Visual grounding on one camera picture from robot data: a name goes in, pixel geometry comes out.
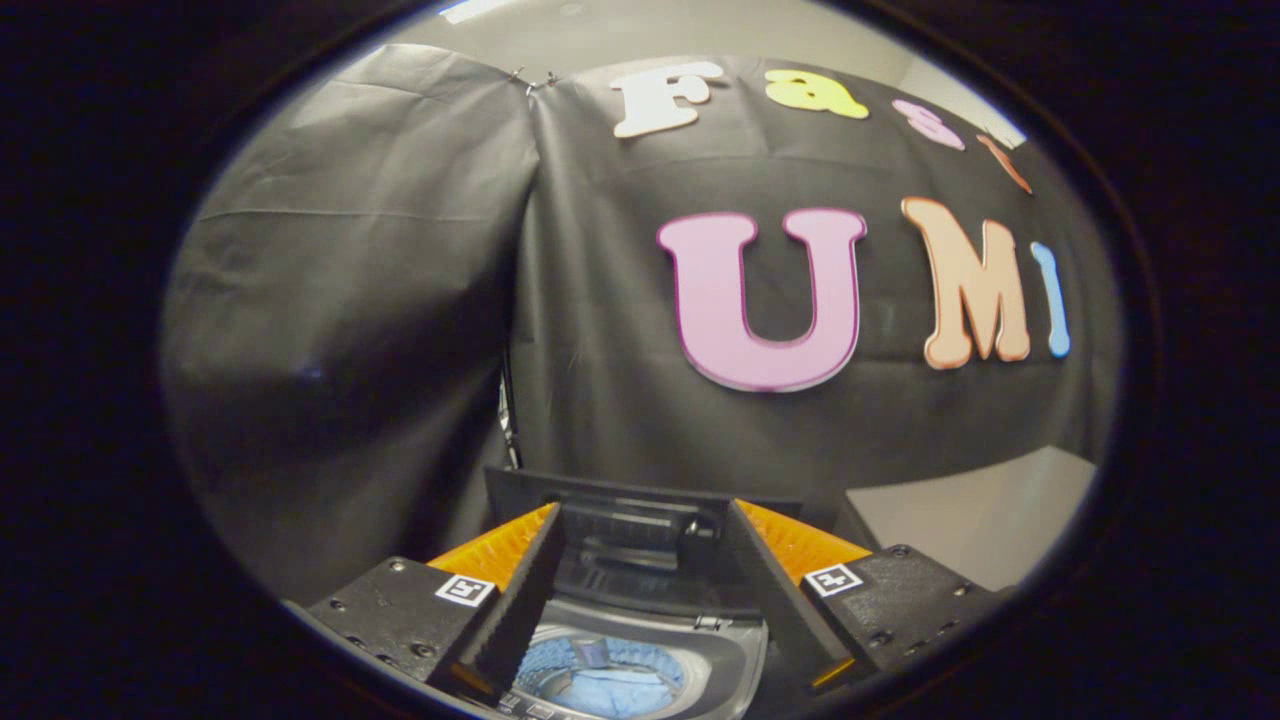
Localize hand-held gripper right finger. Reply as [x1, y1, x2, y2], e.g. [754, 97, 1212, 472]
[725, 498, 1001, 691]

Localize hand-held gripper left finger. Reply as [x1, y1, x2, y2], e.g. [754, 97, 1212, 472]
[290, 502, 566, 704]

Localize dark grey washing machine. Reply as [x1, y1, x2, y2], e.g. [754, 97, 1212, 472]
[495, 590, 771, 720]

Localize light blue shirt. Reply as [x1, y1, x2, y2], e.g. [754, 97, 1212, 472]
[515, 635, 686, 719]

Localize metal stand pole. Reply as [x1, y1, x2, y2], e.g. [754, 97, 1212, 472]
[498, 345, 523, 471]

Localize grey cabinet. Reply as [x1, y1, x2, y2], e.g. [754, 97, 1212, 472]
[845, 445, 1098, 593]

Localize black backdrop cloth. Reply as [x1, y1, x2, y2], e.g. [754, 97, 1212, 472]
[160, 43, 1121, 601]

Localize ceiling light panel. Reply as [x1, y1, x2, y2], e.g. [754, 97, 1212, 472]
[440, 0, 521, 23]

